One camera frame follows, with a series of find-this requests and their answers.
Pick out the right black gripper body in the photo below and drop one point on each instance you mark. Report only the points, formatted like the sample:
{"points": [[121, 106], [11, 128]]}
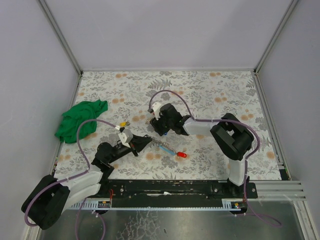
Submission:
{"points": [[158, 124]]}

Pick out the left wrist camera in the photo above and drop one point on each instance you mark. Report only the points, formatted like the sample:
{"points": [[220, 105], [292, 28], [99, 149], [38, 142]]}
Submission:
{"points": [[125, 137]]}

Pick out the green cloth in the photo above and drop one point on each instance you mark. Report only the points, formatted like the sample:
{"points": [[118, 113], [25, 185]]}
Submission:
{"points": [[75, 116]]}

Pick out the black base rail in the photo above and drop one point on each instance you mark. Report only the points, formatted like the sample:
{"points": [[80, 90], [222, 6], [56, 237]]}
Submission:
{"points": [[172, 193]]}

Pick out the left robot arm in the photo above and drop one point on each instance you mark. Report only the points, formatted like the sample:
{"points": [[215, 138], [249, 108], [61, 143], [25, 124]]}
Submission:
{"points": [[52, 196]]}

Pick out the red tag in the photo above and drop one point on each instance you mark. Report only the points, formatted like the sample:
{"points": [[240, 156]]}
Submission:
{"points": [[182, 154]]}

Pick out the white cable duct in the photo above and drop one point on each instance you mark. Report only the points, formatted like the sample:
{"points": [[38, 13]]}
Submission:
{"points": [[91, 204]]}

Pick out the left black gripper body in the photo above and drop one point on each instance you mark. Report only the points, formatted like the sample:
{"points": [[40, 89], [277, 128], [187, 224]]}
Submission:
{"points": [[135, 147]]}

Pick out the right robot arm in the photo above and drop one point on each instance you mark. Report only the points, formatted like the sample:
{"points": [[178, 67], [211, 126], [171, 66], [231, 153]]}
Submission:
{"points": [[236, 140]]}

